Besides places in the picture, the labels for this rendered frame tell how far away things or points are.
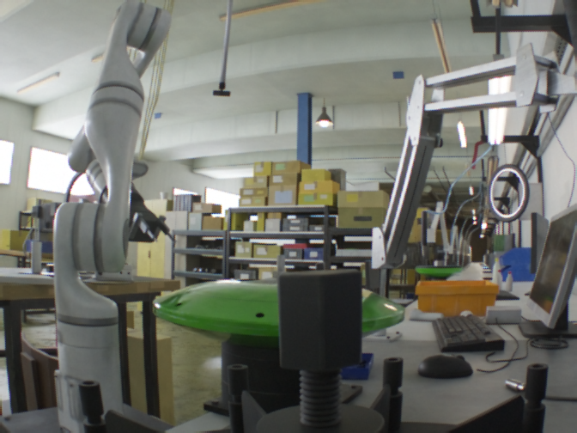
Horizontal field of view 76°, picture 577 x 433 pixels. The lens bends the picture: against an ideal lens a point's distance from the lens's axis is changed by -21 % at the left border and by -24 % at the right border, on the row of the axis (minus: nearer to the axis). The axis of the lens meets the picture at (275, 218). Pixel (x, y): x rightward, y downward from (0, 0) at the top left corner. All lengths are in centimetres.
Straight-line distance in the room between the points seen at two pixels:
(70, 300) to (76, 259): 5
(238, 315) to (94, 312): 22
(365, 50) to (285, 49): 120
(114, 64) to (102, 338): 41
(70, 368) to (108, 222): 20
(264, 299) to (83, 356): 26
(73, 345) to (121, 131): 30
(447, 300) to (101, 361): 124
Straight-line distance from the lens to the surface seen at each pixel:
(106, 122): 66
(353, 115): 965
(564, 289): 105
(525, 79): 66
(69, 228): 58
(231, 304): 46
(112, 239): 57
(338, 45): 639
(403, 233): 108
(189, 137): 1142
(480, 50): 605
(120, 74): 71
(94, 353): 60
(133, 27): 82
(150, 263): 774
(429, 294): 158
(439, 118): 98
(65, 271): 59
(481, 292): 159
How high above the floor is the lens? 112
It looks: 4 degrees up
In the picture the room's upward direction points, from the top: 2 degrees clockwise
